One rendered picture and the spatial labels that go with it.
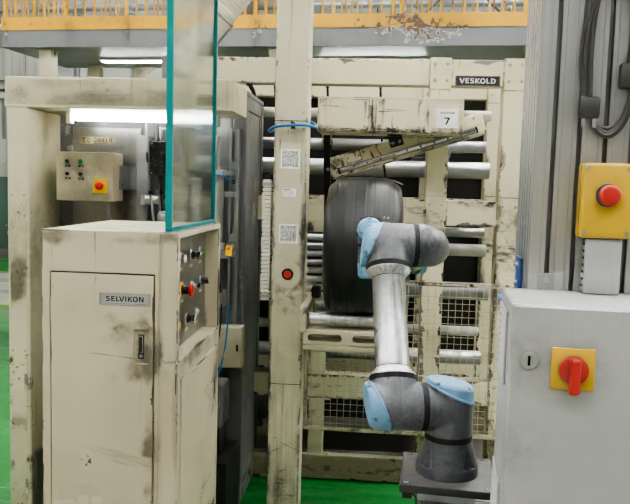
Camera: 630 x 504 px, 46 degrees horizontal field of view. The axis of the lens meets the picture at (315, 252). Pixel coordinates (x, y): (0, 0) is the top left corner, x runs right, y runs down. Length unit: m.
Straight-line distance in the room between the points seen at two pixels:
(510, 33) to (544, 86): 6.76
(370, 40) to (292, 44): 5.30
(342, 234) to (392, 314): 0.87
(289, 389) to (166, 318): 0.97
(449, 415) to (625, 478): 0.59
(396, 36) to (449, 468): 6.70
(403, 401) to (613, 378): 0.65
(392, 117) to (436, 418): 1.62
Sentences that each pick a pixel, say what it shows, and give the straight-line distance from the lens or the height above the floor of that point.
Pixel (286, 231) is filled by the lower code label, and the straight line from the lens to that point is 2.88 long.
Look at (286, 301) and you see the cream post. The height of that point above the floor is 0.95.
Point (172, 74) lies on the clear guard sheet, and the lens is 2.12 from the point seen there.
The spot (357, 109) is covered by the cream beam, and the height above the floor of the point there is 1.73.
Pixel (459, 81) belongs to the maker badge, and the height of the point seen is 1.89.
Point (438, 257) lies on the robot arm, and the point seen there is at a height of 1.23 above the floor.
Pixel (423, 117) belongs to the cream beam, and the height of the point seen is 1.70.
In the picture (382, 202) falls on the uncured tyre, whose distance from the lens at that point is 2.73.
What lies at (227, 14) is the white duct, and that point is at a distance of 3.29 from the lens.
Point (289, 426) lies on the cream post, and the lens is 3.03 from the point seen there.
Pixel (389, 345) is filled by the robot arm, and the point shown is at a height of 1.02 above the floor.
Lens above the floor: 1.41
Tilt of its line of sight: 5 degrees down
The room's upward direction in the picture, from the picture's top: 2 degrees clockwise
